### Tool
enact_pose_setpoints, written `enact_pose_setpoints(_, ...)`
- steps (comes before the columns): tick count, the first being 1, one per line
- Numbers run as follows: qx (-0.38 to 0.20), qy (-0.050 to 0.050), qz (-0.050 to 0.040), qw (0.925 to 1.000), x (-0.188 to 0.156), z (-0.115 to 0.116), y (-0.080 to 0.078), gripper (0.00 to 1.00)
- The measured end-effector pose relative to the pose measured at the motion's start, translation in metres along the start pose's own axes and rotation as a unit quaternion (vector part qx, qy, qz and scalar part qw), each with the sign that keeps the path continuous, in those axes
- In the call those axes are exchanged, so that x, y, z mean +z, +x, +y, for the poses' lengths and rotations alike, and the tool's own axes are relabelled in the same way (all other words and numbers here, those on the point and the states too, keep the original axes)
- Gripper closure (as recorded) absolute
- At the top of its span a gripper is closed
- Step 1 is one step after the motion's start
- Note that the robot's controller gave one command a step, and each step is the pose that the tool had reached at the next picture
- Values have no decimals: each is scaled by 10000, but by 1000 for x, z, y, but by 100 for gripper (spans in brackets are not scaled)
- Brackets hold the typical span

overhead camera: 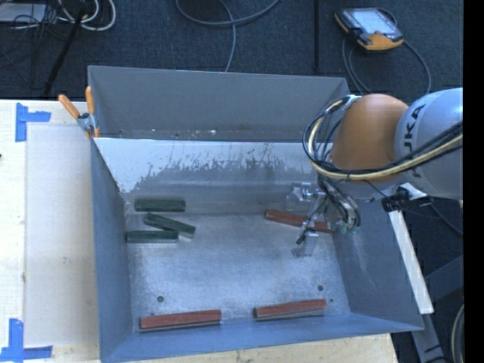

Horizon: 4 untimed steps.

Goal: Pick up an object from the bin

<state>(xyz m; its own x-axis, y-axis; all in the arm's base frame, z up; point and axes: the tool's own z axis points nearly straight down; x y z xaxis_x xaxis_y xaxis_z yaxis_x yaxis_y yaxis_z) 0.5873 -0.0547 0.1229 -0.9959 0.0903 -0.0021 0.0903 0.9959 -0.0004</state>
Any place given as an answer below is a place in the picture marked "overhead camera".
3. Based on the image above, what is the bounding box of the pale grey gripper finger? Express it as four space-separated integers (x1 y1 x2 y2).
286 181 315 210
290 228 319 259

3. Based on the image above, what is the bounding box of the red-brown flat block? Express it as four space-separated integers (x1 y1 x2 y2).
138 309 223 333
252 298 328 321
264 208 334 234

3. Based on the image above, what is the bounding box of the grey metal bin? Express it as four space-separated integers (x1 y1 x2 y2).
87 65 427 363

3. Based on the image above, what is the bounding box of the dark green flat block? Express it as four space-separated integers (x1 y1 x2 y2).
143 212 197 240
134 198 188 213
125 229 180 244

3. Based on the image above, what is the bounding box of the black cylinder on white bracket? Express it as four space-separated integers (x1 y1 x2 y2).
380 183 433 213

